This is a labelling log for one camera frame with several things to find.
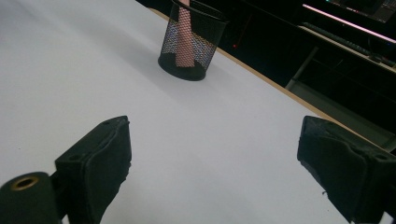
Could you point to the pink hairbrush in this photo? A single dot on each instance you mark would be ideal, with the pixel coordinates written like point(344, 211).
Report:
point(185, 46)

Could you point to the white metal desk frame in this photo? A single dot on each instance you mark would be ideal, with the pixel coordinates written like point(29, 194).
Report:
point(311, 71)

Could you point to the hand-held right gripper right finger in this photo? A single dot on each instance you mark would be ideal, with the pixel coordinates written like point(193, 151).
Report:
point(345, 168)

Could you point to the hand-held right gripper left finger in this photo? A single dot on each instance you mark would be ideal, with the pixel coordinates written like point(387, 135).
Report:
point(96, 168)

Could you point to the monitor with pink lit edge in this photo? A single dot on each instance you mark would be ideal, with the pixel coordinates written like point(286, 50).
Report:
point(351, 23)

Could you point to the black keyboard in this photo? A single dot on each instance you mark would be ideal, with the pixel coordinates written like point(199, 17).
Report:
point(336, 39)

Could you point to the black mesh pen holder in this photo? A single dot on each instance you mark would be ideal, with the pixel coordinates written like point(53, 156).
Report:
point(199, 53)

